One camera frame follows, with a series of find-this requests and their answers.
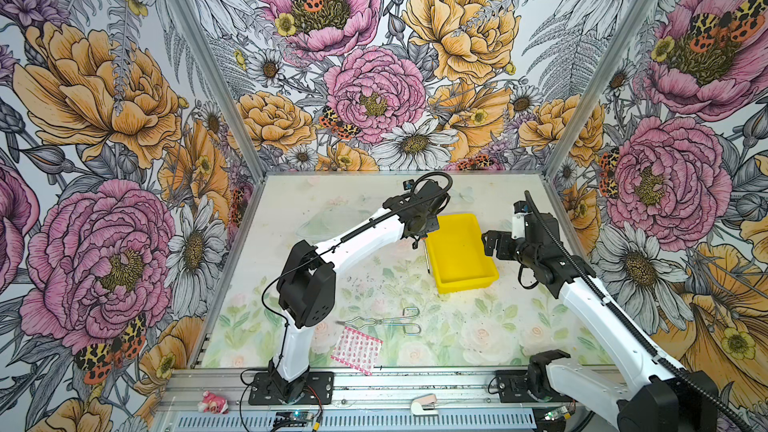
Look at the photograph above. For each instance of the orange black handled screwdriver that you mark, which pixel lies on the orange black handled screwdriver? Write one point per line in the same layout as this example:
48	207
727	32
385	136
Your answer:
427	256

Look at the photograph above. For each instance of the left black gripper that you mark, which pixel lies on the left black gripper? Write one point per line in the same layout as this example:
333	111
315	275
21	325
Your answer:
432	225

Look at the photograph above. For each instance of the pink small toy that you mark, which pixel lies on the pink small toy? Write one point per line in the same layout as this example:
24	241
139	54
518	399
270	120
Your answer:
213	403

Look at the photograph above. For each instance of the yellow plastic bin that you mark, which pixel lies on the yellow plastic bin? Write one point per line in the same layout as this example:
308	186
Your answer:
457	255

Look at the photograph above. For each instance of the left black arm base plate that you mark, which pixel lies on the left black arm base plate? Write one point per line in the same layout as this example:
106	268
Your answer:
310	388

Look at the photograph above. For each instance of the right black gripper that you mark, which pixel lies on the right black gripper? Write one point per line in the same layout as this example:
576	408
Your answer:
504	239

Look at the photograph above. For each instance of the right green circuit board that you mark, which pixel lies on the right green circuit board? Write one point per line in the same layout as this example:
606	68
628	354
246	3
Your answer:
556	414

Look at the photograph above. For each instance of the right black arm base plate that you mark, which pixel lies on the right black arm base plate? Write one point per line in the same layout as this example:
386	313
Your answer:
518	386

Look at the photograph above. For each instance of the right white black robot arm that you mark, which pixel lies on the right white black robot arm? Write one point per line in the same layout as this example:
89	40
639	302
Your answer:
656	392

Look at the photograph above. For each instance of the left green circuit board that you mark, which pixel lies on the left green circuit board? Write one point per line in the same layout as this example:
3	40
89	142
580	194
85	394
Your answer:
296	419

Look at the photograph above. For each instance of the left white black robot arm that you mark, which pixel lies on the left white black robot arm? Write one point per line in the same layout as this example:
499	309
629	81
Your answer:
307	285

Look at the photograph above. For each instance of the white pink stapler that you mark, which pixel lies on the white pink stapler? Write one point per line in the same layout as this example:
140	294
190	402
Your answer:
424	406

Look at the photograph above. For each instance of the pink white patterned cloth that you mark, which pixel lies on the pink white patterned cloth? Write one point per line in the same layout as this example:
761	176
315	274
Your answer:
357	350

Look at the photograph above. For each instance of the green circuit board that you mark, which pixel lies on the green circuit board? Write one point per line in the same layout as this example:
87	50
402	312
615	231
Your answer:
556	414
296	419

